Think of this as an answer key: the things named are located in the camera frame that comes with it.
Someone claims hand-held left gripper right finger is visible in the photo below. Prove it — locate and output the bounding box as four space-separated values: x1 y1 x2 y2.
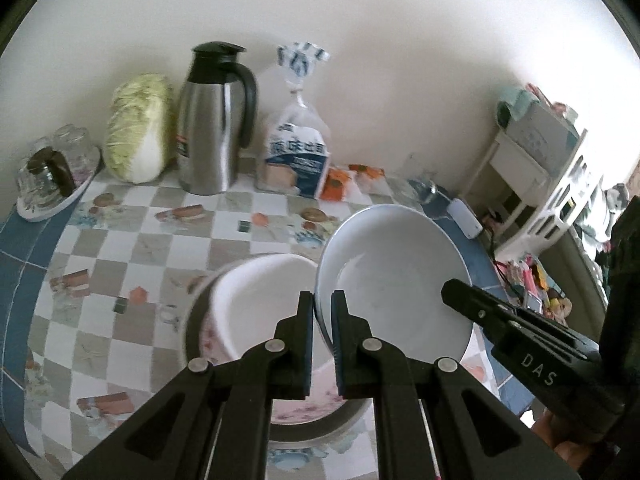
330 290 583 480

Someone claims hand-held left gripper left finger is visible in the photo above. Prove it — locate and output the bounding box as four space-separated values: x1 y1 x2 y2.
62 290 315 480

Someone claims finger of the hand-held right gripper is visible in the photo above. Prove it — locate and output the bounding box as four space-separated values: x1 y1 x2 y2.
441 278 526 343

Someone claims round pink floral plate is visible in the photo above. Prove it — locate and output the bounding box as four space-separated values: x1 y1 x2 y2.
199 320 351 423

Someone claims small white round bowl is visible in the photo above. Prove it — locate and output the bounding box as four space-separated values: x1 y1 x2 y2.
314 204 474 363

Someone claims white square bowl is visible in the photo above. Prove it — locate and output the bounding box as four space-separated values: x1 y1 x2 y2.
200 254 321 366

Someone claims large stainless steel plate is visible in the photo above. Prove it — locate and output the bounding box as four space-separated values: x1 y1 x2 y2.
184 255 376 443

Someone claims person's right hand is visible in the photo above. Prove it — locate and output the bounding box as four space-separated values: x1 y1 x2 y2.
530 407 623 480

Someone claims white power adapter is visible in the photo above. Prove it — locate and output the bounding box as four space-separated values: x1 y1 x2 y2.
446 199 483 239

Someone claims clear drinking glass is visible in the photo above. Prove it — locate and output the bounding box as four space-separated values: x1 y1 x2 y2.
405 152 441 203

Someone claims white storage shelf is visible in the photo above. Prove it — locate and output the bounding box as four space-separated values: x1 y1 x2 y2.
457 85 618 261

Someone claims orange snack packet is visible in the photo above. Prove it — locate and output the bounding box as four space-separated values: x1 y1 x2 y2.
348 163 386 191
320 167 351 202

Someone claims bag of toast bread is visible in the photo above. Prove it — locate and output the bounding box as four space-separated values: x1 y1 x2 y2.
255 42 333 199

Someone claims stainless steel thermos jug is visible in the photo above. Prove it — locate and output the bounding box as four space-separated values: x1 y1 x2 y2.
176 41 259 196

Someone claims napa cabbage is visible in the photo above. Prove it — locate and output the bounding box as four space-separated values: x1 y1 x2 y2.
102 73 176 183

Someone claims white oval tray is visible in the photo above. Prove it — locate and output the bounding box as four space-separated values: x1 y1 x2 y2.
16 147 103 223

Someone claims clear glass cup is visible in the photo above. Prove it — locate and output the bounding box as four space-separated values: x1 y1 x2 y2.
52 125 96 176
17 160 61 206

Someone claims dark glass cup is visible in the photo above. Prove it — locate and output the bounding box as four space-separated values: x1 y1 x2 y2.
27 147 76 196

